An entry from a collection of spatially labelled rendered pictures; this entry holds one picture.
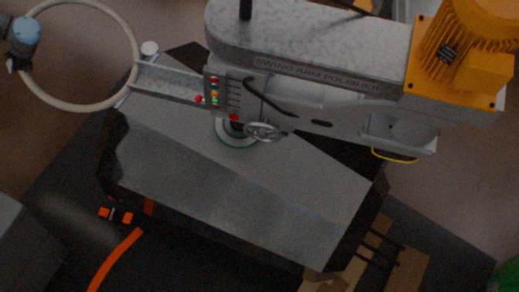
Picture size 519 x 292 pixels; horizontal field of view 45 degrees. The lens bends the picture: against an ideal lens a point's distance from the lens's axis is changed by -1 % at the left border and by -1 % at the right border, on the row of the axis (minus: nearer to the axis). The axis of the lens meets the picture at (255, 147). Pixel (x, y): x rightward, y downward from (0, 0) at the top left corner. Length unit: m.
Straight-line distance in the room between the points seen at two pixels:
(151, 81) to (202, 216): 0.66
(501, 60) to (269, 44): 0.68
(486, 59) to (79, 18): 2.94
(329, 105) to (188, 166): 0.83
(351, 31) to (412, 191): 1.86
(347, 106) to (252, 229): 0.87
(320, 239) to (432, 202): 1.19
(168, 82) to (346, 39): 0.88
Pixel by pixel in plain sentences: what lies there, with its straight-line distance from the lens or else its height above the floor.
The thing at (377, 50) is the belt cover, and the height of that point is 1.74.
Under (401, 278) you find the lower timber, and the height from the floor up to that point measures 0.13.
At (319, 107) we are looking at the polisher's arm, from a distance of 2.22.
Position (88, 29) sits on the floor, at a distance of 4.13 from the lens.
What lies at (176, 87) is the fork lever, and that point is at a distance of 2.58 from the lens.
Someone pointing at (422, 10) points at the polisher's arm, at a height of 1.52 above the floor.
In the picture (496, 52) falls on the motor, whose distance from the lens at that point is 1.77.
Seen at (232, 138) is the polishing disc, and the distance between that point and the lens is 2.70.
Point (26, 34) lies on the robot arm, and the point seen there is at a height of 1.58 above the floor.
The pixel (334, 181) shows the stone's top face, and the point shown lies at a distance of 2.73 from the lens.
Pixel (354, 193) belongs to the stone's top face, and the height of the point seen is 0.87.
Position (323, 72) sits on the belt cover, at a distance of 1.97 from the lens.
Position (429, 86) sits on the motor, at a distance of 1.96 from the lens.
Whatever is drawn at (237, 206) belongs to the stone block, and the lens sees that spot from 2.76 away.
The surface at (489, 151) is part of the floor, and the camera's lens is 3.99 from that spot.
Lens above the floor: 3.41
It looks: 68 degrees down
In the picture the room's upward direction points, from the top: 7 degrees clockwise
